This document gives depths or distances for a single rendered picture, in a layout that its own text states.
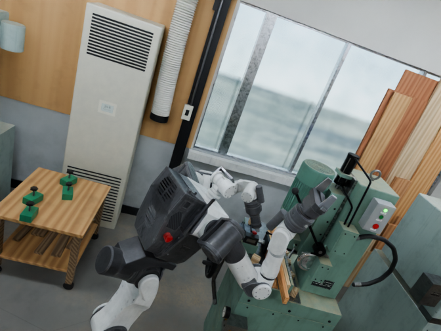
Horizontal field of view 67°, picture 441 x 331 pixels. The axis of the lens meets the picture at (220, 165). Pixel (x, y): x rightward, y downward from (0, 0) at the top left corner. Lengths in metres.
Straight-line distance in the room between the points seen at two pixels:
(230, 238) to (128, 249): 0.44
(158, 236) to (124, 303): 0.43
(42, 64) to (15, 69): 0.23
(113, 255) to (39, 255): 1.35
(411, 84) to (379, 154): 0.65
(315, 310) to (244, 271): 0.79
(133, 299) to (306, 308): 0.94
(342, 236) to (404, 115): 1.84
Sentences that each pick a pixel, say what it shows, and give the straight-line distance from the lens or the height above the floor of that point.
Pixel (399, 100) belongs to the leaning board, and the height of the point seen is 1.86.
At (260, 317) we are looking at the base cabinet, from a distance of 2.03.
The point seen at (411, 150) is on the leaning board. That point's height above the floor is 1.48.
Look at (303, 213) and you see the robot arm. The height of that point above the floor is 1.50.
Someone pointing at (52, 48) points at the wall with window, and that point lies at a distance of 3.05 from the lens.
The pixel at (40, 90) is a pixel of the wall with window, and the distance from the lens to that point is 3.17.
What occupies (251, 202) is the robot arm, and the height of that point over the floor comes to 1.21.
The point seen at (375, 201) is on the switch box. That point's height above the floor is 1.47.
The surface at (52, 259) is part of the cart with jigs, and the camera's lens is 2.67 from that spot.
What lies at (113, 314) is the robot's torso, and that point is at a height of 0.74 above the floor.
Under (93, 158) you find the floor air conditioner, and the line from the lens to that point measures 2.91.
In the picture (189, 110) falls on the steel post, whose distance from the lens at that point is 2.84.
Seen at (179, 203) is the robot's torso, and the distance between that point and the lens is 1.22.
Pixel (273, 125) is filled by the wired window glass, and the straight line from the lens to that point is 3.15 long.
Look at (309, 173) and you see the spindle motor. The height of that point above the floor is 1.48.
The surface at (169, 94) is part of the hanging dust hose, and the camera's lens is 2.75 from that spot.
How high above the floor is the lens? 2.03
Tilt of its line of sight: 23 degrees down
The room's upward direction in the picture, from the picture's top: 20 degrees clockwise
